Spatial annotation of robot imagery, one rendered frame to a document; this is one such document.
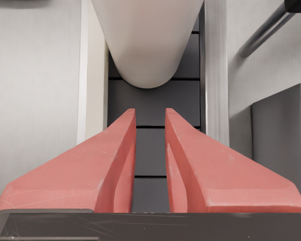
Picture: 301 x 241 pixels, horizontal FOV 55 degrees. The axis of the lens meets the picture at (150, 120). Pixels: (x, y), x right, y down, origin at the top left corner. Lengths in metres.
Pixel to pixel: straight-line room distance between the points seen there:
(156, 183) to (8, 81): 0.17
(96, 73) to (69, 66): 0.10
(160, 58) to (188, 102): 0.08
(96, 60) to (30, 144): 0.13
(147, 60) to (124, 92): 0.08
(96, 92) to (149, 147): 0.06
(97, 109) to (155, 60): 0.06
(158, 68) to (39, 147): 0.16
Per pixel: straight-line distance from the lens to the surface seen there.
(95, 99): 0.20
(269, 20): 0.24
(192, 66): 0.24
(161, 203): 0.23
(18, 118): 0.30
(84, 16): 0.26
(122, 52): 0.16
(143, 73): 0.18
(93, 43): 0.21
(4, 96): 0.31
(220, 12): 0.16
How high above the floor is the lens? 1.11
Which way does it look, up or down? 84 degrees down
